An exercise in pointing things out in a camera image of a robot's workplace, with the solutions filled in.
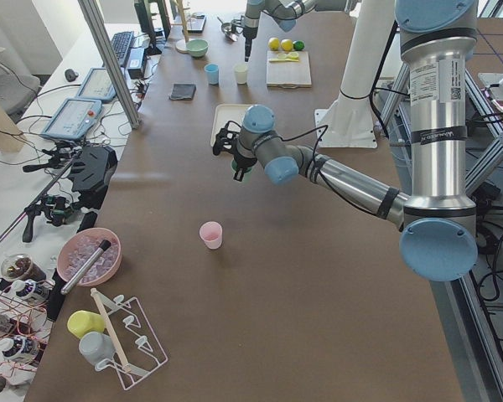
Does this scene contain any grey folded cloth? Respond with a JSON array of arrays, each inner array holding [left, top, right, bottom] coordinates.
[[169, 83, 196, 101]]

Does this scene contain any cream plastic cup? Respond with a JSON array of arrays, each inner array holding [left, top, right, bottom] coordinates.
[[233, 63, 248, 85]]

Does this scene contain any blue teach pendant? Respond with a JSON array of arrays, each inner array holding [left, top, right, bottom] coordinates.
[[40, 98, 102, 141], [75, 68, 117, 104]]

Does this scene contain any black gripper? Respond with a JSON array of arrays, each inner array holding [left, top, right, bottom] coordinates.
[[231, 15, 258, 62], [212, 121, 246, 181]]

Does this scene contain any green plastic cup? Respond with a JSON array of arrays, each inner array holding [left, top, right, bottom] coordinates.
[[231, 160, 252, 183]]

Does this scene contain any pink bowl with ice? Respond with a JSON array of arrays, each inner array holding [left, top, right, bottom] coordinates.
[[57, 228, 122, 287]]

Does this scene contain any wooden mug tree stand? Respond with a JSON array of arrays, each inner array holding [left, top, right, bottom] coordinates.
[[171, 0, 189, 54]]

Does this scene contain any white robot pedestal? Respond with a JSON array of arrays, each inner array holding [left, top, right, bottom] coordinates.
[[318, 0, 395, 148]]

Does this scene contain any blue teach pendant far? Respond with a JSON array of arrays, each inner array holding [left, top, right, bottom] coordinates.
[[75, 68, 117, 104]]

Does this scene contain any cream rabbit tray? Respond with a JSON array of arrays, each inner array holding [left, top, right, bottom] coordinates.
[[210, 104, 254, 148]]

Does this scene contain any blue plastic cup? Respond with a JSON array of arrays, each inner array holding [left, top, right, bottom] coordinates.
[[204, 64, 219, 85]]

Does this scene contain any yellow lemon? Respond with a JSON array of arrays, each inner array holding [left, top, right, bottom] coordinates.
[[280, 39, 294, 52], [267, 37, 280, 51]]

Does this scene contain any white wire cup rack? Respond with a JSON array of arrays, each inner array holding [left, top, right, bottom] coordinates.
[[95, 291, 169, 391]]

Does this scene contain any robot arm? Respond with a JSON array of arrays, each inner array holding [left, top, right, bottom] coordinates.
[[239, 0, 357, 62], [212, 1, 478, 281]]

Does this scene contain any aluminium frame post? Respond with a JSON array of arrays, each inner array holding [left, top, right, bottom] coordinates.
[[78, 0, 140, 129]]

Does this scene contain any grey cup on rack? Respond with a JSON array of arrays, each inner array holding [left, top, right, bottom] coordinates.
[[79, 332, 116, 365]]

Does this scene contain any yellow cup on rack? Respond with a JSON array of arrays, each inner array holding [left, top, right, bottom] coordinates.
[[67, 310, 106, 339]]

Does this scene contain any wooden cutting board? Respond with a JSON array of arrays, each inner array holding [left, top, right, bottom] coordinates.
[[266, 50, 312, 88]]

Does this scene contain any blue teach pendant near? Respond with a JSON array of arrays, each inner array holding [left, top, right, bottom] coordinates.
[[40, 98, 102, 141]]

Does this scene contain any metal scoop with black handle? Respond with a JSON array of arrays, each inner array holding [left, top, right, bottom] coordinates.
[[60, 240, 111, 295]]

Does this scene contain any green lime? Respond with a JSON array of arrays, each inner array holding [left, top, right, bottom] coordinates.
[[293, 40, 305, 51]]

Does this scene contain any black device on side table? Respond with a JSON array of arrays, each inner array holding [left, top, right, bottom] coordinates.
[[67, 146, 117, 209]]

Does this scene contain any wooden stick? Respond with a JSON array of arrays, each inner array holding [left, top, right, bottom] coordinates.
[[91, 288, 132, 373]]

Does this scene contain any black keyboard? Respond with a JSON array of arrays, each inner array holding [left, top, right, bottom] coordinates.
[[111, 31, 135, 67]]

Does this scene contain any green bowl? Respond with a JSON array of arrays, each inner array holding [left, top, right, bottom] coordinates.
[[185, 39, 209, 58]]

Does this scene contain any plastic cup iced drink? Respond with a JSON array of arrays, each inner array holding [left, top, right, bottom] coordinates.
[[1, 254, 46, 282]]

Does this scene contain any pink plastic cup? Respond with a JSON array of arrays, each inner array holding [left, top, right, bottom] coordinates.
[[199, 221, 223, 250]]

